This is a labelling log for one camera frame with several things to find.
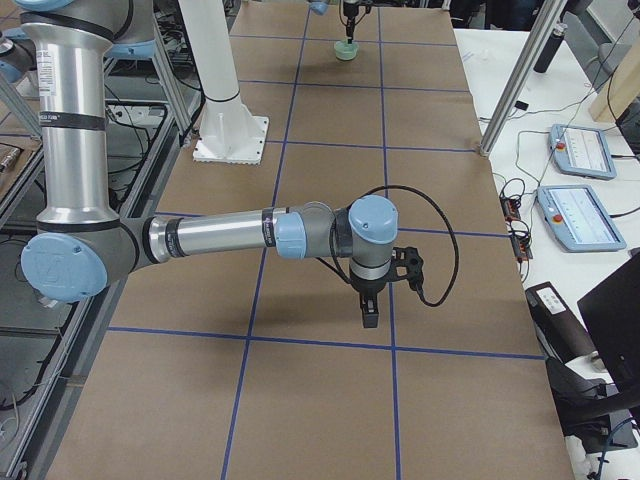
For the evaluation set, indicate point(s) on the teach pendant tablet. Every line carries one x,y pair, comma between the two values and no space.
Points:
581,151
578,220

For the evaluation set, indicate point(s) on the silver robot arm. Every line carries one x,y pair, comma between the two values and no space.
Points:
82,245
320,7

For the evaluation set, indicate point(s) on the far teach pendant tablet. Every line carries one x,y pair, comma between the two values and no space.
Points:
581,151

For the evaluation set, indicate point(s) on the light green bowl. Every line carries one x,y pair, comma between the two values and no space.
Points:
345,50

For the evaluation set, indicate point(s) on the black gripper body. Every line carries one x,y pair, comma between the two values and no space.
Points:
368,289
350,15

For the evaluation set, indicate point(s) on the orange black electronics board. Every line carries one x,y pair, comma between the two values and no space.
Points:
510,208

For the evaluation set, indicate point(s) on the near teach pendant tablet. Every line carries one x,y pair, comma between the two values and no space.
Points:
578,220

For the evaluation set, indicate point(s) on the black label printer box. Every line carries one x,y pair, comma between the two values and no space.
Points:
560,328

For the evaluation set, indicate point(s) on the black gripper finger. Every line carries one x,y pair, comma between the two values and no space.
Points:
350,24
370,313

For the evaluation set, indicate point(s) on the aluminium frame post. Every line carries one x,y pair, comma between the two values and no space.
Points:
532,49

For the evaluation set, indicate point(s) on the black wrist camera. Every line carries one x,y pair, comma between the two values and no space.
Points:
407,264

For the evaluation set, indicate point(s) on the black water bottle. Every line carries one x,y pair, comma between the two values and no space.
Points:
551,47

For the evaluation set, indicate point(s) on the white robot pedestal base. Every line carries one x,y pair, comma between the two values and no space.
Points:
228,132

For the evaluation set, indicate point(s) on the black computer monitor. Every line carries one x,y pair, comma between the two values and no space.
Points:
611,314

